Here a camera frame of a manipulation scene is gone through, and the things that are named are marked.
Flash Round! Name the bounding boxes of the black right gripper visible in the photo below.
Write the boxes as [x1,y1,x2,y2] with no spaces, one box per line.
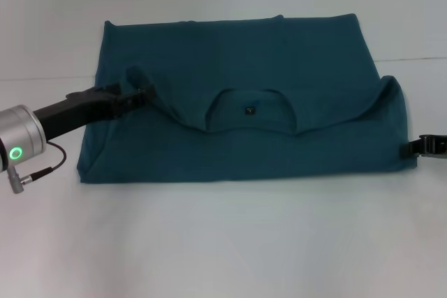
[400,133,447,158]

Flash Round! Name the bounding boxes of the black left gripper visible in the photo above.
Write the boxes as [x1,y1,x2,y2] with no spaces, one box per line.
[32,81,157,141]

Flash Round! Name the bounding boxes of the blue shirt with FREE print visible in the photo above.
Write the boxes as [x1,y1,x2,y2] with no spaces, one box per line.
[77,14,420,184]

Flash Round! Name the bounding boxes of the left arm plug with cable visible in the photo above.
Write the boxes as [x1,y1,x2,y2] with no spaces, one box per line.
[8,142,68,195]

